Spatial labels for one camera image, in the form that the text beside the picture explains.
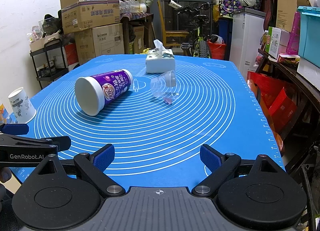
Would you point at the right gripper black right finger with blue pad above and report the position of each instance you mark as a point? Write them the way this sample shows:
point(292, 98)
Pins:
point(250, 191)

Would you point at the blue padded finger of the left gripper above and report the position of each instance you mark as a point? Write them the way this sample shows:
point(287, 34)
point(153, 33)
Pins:
point(14, 129)

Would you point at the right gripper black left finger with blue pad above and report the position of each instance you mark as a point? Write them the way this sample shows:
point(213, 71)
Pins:
point(67, 194)

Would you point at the purple white paper cup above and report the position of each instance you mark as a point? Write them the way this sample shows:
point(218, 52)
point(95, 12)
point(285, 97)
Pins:
point(95, 92)

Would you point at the white patterned paper cup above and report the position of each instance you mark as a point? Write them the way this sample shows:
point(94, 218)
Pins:
point(22, 107)

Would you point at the clear plastic cup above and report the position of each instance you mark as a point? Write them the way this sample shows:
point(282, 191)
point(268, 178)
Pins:
point(166, 87)

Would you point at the black metal shelf rack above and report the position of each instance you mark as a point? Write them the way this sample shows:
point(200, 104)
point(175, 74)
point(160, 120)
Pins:
point(49, 72)

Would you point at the red gift bag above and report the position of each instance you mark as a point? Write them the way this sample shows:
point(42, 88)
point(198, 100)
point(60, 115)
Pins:
point(278, 97)

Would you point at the dark wooden side table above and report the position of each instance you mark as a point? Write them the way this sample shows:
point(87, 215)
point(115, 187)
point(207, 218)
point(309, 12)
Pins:
point(307, 94)

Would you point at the blue silicone baking mat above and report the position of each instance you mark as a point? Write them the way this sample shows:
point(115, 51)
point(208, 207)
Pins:
point(158, 144)

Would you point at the lower cardboard box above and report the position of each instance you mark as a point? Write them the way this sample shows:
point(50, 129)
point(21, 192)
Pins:
point(97, 41)

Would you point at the upper cardboard box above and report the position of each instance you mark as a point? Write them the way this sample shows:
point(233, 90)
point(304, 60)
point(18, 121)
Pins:
point(79, 15)

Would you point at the red plastic bucket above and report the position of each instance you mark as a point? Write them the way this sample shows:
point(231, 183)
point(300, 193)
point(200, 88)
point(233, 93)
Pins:
point(217, 50)

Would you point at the green white product box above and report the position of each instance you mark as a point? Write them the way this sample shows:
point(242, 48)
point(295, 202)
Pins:
point(277, 41)

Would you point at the black bicycle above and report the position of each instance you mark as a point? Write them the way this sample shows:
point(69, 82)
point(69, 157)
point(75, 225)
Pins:
point(196, 43)

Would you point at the teal plastic storage bin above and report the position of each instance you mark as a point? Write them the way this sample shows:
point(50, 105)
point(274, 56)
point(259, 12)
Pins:
point(309, 42)

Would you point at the white tissue box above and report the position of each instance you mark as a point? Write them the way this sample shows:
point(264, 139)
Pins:
point(160, 59)

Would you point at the white chest freezer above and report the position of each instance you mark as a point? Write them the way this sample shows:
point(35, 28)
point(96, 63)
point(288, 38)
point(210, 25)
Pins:
point(248, 28)

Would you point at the wooden chair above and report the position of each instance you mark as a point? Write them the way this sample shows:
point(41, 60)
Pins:
point(169, 36)

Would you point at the tall cardboard box right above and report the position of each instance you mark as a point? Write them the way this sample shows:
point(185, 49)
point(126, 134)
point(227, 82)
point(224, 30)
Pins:
point(286, 10)

